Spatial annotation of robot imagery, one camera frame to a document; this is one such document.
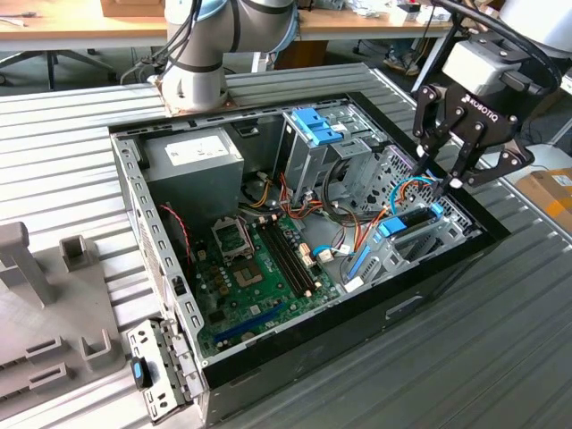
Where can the grey power supply box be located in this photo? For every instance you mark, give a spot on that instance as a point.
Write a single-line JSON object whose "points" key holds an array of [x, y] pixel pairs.
{"points": [[192, 179]]}

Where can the black RAM slot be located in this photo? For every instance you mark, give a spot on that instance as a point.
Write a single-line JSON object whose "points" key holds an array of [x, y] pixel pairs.
{"points": [[295, 259], [283, 259], [276, 259], [289, 259]]}

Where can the long wooden desk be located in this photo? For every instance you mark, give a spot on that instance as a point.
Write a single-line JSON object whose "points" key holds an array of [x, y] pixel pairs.
{"points": [[357, 27]]}

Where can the black tripod pole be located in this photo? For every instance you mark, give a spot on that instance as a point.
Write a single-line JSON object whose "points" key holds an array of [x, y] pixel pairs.
{"points": [[440, 56]]}

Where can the grey expansion card retainer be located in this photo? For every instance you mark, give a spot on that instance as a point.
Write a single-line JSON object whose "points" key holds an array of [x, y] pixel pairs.
{"points": [[156, 335]]}

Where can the CPU socket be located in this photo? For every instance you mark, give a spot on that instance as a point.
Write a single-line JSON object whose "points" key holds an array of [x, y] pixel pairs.
{"points": [[248, 275]]}

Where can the blue drive rail clips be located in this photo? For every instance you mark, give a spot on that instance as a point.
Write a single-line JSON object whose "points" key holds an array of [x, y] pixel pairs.
{"points": [[315, 127]]}

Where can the green motherboard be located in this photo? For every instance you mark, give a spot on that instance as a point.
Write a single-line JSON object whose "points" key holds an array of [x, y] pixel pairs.
{"points": [[232, 308]]}

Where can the grey plastic parts rack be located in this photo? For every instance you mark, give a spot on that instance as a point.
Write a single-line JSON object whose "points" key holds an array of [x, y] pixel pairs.
{"points": [[71, 304]]}

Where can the person's legs with sneakers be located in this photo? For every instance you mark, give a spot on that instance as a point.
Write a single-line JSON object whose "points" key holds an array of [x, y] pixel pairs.
{"points": [[402, 60]]}

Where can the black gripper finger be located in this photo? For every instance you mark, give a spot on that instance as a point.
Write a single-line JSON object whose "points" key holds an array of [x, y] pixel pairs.
{"points": [[509, 158], [429, 111]]}

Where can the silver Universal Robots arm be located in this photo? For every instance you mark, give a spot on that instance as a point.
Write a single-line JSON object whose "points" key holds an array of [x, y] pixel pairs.
{"points": [[210, 40]]}

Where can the black open PC case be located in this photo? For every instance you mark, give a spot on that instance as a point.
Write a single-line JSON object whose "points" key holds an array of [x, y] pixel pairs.
{"points": [[335, 348]]}

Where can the grey optical drive cage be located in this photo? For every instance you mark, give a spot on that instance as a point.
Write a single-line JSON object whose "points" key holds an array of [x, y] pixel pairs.
{"points": [[304, 165]]}

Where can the white sticker label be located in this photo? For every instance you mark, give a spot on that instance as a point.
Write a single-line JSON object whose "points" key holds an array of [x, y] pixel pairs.
{"points": [[353, 284]]}

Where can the blue expansion slot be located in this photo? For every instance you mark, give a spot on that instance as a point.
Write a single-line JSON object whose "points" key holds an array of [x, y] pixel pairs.
{"points": [[250, 322]]}

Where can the grey metal disk bay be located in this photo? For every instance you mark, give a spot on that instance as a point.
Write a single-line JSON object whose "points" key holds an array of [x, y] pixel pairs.
{"points": [[420, 250]]}

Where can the grey wrist camera housing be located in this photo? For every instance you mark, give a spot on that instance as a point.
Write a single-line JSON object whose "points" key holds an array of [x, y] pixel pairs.
{"points": [[473, 62]]}

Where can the small cardboard box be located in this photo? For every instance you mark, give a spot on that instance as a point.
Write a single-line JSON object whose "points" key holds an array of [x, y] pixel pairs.
{"points": [[549, 192]]}

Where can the hard disk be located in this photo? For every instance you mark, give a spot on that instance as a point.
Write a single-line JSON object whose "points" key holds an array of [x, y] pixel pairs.
{"points": [[392, 227]]}

